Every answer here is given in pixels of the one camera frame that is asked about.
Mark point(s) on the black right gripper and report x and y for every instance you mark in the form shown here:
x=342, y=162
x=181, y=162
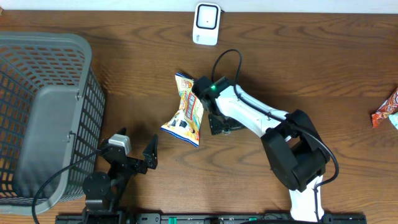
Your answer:
x=216, y=129

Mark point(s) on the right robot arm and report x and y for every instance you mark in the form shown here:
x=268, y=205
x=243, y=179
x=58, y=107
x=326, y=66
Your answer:
x=296, y=154

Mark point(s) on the grey plastic shopping basket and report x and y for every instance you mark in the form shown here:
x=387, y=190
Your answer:
x=51, y=115

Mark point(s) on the white barcode scanner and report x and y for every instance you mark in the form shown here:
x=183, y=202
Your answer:
x=206, y=23

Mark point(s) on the green orange snack packet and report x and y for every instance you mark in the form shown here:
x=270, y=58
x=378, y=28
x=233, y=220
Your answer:
x=394, y=119

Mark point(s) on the cream yellow snack bag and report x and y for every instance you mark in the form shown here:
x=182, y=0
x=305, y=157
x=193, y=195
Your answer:
x=185, y=123

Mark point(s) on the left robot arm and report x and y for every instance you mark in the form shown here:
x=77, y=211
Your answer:
x=104, y=190

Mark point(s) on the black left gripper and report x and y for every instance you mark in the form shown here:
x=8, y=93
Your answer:
x=149, y=157

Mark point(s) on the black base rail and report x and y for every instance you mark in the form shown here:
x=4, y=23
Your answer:
x=155, y=218

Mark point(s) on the red snack packet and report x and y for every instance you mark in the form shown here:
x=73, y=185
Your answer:
x=386, y=109

